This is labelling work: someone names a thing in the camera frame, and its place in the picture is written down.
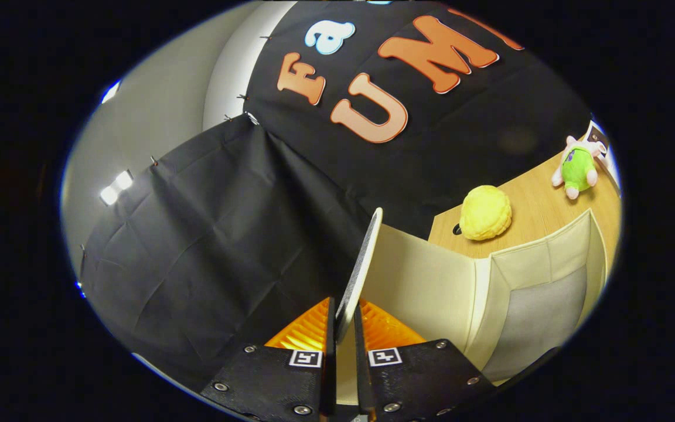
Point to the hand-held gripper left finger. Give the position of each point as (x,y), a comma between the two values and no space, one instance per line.
(330,363)

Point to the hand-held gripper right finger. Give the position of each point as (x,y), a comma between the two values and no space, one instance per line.
(362,375)

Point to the beige fabric storage box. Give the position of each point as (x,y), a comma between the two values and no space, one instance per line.
(425,281)

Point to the black backdrop cloth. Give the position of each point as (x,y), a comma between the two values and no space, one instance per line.
(244,223)

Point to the yellow plush toy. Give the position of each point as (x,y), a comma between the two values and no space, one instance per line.
(486,212)

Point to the square ceiling light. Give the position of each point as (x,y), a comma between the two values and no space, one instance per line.
(116,187)

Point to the green and pink plush toy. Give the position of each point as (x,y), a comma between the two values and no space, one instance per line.
(578,169)

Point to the white book with dark photo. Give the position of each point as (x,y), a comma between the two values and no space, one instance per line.
(600,139)

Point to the ceiling light strip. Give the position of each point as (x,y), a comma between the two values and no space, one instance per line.
(111,91)

